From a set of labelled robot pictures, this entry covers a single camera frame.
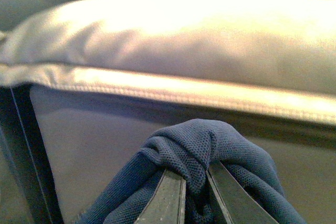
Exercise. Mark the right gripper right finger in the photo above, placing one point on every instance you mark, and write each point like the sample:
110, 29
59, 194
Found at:
230, 202

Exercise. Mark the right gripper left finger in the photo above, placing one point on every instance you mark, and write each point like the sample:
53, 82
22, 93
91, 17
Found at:
167, 204

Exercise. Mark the navy blue knit garment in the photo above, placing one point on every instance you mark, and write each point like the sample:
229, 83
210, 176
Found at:
188, 149

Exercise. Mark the grey front-load washing machine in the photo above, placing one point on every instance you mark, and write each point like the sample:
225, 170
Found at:
28, 193

